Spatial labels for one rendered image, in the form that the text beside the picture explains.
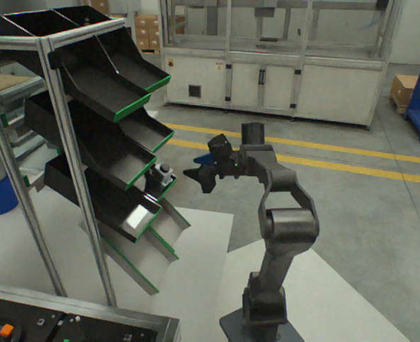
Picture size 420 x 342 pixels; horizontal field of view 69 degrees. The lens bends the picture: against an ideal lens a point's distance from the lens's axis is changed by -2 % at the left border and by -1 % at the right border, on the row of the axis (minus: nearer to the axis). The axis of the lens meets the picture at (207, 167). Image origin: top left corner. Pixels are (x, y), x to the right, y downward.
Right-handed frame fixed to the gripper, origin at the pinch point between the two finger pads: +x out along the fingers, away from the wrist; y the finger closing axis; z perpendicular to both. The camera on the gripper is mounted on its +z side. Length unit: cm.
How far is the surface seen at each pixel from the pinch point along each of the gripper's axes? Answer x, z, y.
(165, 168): 12.2, -1.2, -1.4
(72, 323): 30, -28, 35
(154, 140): 12.2, 8.4, -0.4
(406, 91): -113, -124, -453
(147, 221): 12.2, -9.0, 13.8
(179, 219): 17.3, -24.2, -6.6
